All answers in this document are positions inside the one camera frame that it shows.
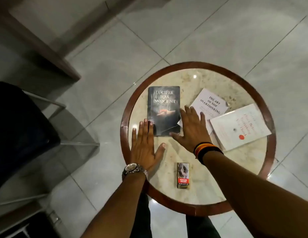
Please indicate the person's right hand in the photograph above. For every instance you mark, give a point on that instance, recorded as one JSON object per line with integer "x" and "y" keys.
{"x": 193, "y": 132}

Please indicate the person's left hand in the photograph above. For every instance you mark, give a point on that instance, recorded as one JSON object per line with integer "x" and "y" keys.
{"x": 142, "y": 151}

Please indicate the white book with black lettering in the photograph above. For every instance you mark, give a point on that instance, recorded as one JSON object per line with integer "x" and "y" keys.
{"x": 211, "y": 102}

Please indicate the dark grey book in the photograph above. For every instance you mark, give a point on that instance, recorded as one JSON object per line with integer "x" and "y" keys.
{"x": 163, "y": 106}

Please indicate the small cigarette pack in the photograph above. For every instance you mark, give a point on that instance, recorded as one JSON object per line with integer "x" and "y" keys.
{"x": 183, "y": 175}

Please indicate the white book with red dot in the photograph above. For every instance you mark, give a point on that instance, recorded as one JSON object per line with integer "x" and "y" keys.
{"x": 239, "y": 126}

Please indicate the person's left forearm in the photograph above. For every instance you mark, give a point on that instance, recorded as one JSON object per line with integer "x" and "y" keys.
{"x": 116, "y": 208}

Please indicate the person's right forearm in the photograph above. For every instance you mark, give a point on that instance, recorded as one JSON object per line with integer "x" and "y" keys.
{"x": 253, "y": 193}

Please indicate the person's dark trousers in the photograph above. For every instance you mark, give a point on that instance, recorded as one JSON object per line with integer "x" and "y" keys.
{"x": 201, "y": 228}

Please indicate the striped red yellow black wristband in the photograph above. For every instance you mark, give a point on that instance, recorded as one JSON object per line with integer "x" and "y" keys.
{"x": 203, "y": 146}

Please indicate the silver wristwatch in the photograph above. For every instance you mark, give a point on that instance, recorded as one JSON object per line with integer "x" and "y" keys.
{"x": 132, "y": 168}

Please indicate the round marble table wooden rim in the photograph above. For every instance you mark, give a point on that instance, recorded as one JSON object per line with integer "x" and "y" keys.
{"x": 206, "y": 79}

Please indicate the small grey floor box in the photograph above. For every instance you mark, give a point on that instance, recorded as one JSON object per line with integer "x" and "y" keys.
{"x": 54, "y": 218}

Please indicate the brown wooden furniture edge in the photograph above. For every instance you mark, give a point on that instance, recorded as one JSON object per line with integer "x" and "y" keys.
{"x": 39, "y": 49}

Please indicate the black chair with metal frame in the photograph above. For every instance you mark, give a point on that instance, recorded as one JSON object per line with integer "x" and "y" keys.
{"x": 17, "y": 131}

